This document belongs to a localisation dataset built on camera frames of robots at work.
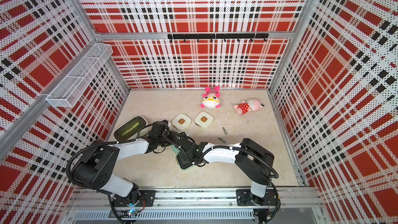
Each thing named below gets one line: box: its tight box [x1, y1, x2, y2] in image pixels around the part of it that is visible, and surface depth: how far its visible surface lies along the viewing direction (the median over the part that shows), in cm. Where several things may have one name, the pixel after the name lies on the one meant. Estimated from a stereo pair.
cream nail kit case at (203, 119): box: [194, 111, 214, 128], surface depth 103 cm
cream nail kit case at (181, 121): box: [172, 113, 192, 131], surface depth 102 cm
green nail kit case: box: [171, 146, 195, 171], surface depth 84 cm
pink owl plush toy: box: [200, 86, 222, 109], surface depth 109 cm
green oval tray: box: [112, 115, 148, 143], surface depth 95 cm
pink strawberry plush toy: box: [233, 99, 265, 116], surface depth 106 cm
